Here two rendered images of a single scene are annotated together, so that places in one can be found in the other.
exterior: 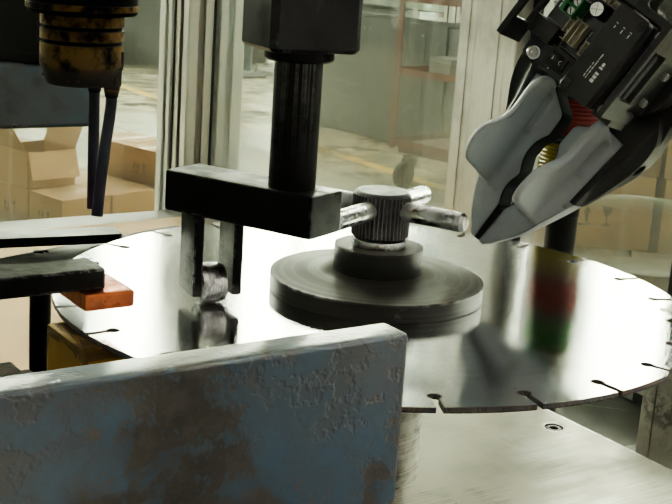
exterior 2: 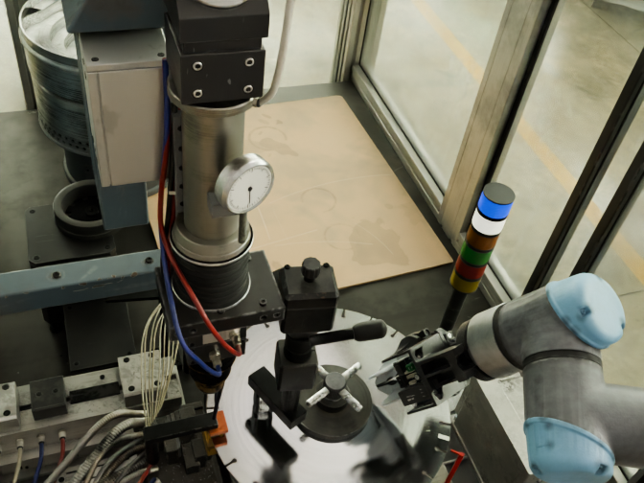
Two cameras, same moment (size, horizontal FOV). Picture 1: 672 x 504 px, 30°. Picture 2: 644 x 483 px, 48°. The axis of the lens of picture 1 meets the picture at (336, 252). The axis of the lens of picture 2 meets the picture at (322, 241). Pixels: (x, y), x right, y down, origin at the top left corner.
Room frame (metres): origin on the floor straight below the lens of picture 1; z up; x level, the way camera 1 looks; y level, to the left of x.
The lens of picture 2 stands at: (0.10, -0.06, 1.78)
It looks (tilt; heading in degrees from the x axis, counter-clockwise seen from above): 45 degrees down; 9
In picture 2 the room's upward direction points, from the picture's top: 10 degrees clockwise
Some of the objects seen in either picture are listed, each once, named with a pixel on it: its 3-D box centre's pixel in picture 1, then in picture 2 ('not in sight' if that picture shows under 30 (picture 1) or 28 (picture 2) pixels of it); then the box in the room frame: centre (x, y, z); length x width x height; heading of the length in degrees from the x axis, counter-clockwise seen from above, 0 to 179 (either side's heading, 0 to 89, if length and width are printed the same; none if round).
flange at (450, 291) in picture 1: (377, 268); (332, 397); (0.63, -0.02, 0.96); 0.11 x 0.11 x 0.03
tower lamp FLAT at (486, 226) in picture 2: not in sight; (489, 218); (0.90, -0.16, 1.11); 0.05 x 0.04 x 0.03; 35
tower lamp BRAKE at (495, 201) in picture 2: not in sight; (495, 200); (0.90, -0.16, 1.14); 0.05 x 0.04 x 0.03; 35
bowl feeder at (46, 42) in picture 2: not in sight; (116, 99); (1.16, 0.57, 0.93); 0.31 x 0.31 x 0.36
